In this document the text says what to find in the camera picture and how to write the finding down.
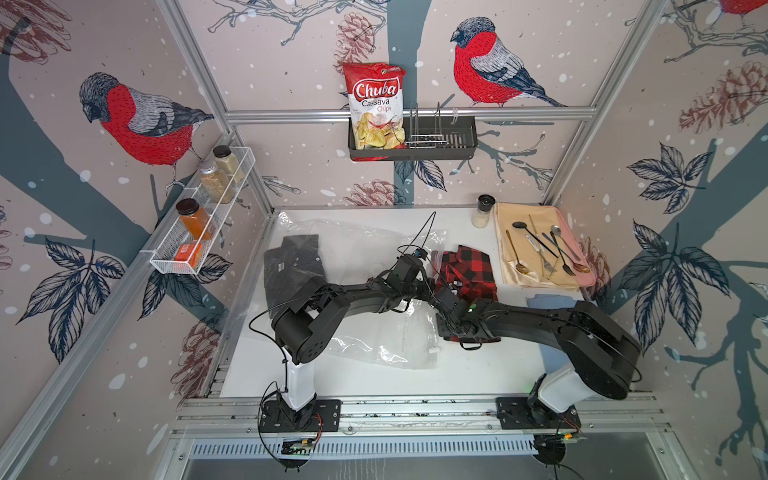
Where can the clear acrylic wall shelf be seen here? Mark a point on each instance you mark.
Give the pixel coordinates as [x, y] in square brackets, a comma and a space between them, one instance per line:
[162, 258]

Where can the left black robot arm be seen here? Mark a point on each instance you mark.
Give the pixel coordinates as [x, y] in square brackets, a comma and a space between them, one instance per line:
[299, 387]

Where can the Chuba cassava chips bag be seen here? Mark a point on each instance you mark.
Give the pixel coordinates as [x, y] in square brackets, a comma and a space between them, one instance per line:
[375, 99]

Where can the spice jar black lid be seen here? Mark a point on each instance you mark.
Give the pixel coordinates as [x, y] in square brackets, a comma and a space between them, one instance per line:
[228, 163]

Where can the beige cloth napkin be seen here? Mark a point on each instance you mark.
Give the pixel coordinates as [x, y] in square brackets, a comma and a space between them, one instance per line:
[539, 219]

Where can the spice jar silver lid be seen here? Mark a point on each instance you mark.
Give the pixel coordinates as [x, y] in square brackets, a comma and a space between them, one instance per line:
[215, 182]

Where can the gold spoon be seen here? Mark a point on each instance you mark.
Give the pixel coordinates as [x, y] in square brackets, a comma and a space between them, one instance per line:
[518, 265]

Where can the folded blue cloth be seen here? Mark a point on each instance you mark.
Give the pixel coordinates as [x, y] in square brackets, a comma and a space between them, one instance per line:
[553, 358]

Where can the black ladle spoon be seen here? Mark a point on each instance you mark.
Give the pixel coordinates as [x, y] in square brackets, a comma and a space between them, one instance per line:
[523, 226]

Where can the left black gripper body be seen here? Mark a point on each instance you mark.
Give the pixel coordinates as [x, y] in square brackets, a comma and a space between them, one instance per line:
[418, 289]

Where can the iridescent spoon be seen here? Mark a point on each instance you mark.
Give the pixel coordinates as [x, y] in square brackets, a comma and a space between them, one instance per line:
[574, 256]

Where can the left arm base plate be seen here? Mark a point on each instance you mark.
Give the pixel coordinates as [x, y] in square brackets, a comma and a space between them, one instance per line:
[317, 416]

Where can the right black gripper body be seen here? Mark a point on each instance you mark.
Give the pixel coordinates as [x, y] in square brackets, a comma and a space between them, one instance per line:
[447, 328]

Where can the red black plaid cloth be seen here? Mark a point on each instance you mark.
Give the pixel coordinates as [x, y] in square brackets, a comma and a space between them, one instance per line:
[468, 273]

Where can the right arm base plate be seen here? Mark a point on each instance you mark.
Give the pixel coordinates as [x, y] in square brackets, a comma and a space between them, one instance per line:
[516, 413]

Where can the clear plastic vacuum bag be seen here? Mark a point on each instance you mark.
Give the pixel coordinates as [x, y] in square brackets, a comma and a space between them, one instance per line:
[305, 325]

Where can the white handled fork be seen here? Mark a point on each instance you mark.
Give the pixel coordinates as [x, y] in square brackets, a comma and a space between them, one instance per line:
[546, 265]

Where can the glass shaker black lid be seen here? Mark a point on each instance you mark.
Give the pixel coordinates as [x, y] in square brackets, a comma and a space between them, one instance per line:
[481, 216]

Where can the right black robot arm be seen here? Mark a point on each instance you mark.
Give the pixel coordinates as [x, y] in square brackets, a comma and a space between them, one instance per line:
[602, 356]

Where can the small orange box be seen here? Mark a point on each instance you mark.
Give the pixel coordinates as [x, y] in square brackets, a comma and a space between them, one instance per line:
[189, 253]

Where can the dark grey striped shirt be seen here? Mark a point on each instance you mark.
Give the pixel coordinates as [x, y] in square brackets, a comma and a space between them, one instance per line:
[288, 267]

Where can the black wire wall basket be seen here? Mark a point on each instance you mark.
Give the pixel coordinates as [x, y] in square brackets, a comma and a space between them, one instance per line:
[424, 135]

